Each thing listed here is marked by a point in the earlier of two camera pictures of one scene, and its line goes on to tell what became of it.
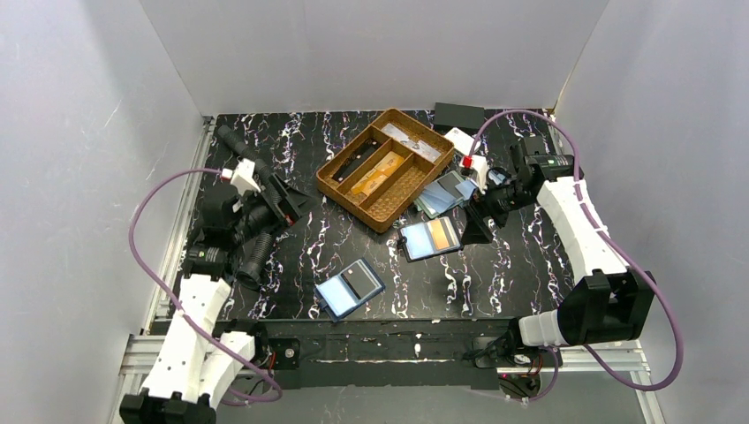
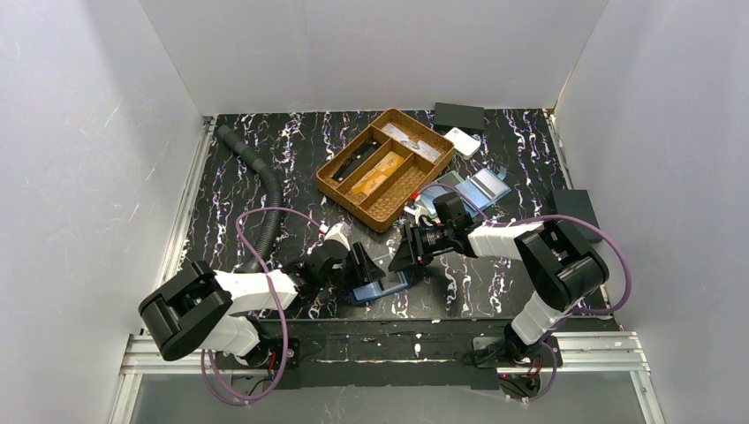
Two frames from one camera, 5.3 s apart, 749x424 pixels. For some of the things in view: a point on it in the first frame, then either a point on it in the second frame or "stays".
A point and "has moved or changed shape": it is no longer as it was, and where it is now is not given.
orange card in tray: [389, 162] stays
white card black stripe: [421, 148] stays
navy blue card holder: [339, 294] has moved or changed shape
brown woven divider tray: [382, 169] stays
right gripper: [485, 207] to [415, 244]
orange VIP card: [370, 182] stays
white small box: [463, 140] stays
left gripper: [280, 195] to [356, 264]
